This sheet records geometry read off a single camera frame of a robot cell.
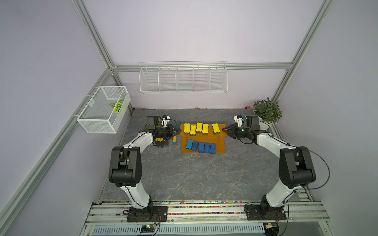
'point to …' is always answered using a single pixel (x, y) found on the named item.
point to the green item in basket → (117, 105)
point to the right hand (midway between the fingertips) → (222, 129)
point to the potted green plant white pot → (268, 112)
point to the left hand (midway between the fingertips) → (181, 131)
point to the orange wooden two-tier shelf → (203, 138)
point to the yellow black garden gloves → (161, 142)
